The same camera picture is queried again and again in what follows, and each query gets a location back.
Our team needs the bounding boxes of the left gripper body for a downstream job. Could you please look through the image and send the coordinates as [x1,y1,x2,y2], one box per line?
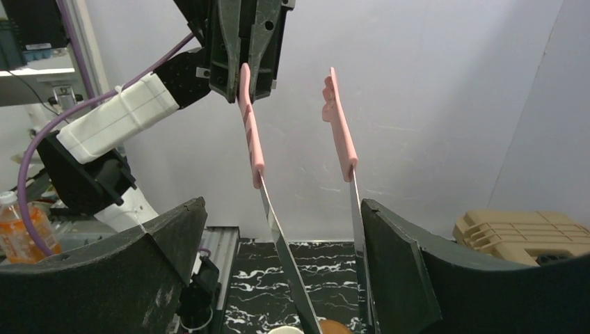
[174,0,219,51]

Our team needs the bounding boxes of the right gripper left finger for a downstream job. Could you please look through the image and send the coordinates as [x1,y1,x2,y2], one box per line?
[1,198,207,333]

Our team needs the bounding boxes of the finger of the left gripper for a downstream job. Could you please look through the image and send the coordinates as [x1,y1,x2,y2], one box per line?
[248,0,295,101]
[209,0,241,103]

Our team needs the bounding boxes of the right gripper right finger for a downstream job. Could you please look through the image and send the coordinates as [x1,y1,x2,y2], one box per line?
[360,198,589,333]

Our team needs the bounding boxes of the pink handled metal tongs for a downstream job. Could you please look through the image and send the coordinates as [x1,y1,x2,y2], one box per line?
[237,62,376,334]

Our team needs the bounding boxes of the tan plastic toolbox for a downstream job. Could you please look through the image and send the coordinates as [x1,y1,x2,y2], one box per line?
[452,209,589,266]

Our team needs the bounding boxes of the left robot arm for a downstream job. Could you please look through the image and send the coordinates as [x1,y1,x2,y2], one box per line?
[37,0,295,232]

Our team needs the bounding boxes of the wooden coaster stack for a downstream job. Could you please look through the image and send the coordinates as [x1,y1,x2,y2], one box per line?
[319,319,353,334]

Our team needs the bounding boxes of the orange drink bottle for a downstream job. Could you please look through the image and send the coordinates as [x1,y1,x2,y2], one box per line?
[1,191,62,264]

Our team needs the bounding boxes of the yellow green mug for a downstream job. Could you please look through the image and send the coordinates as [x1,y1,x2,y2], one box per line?
[268,325,303,334]

